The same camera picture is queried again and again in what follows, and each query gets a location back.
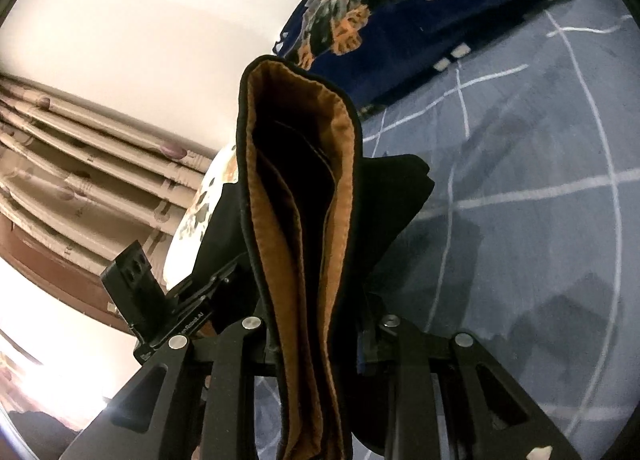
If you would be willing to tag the white floral pillow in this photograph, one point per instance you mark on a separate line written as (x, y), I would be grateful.
(184, 246)

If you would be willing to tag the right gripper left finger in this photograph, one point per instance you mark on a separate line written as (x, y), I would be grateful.
(189, 396)

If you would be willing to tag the blue grid bed sheet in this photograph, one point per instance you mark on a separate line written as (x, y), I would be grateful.
(530, 239)

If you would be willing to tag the black pants orange lining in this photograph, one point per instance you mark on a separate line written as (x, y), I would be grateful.
(314, 215)

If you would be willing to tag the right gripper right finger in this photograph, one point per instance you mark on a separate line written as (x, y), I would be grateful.
(422, 396)

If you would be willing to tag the beige curtain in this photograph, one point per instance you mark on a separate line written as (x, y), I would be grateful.
(85, 186)

